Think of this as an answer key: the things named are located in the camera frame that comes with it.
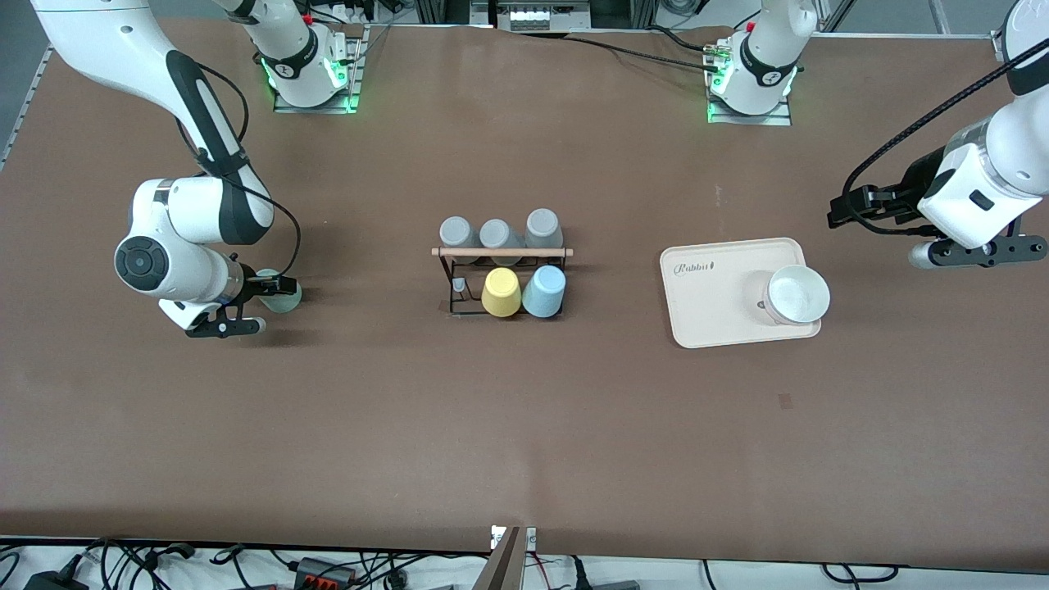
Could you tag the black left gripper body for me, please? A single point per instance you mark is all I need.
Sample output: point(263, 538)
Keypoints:
point(908, 193)

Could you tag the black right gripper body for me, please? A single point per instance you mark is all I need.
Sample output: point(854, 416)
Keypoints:
point(253, 288)

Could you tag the mint green cup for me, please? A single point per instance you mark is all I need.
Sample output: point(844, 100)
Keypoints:
point(283, 305)

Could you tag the light blue cup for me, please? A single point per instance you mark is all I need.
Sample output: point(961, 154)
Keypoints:
point(545, 292)

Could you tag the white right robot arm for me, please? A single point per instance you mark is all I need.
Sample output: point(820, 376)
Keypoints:
point(98, 33)

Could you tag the white bowl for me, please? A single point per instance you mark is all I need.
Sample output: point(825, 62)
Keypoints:
point(796, 295)

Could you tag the beige rectangular tray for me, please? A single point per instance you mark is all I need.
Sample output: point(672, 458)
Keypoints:
point(721, 295)

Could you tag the grey cup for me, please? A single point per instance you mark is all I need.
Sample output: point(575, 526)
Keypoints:
point(497, 234)
point(456, 232)
point(543, 225)

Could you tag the yellow cup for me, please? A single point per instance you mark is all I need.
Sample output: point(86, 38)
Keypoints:
point(501, 292)

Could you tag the black box orange connectors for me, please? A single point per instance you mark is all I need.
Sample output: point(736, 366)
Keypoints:
point(326, 571)

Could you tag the black power adapter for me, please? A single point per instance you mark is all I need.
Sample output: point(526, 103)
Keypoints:
point(56, 580)

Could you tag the grey socket strip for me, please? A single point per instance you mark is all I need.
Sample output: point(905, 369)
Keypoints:
point(541, 16)

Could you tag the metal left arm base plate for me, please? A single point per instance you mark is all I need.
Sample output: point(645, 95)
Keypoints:
point(750, 120)

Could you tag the aluminium corner bracket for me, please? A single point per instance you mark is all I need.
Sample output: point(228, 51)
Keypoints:
point(1000, 39)

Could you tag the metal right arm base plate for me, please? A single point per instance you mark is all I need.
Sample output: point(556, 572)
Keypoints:
point(358, 65)

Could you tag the aluminium side rail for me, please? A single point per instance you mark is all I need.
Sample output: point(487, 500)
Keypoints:
point(24, 106)

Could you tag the white mount bracket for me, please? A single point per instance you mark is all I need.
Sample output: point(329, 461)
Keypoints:
point(530, 538)

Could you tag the grey wedge camera mount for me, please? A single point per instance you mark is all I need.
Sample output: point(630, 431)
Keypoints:
point(501, 565)

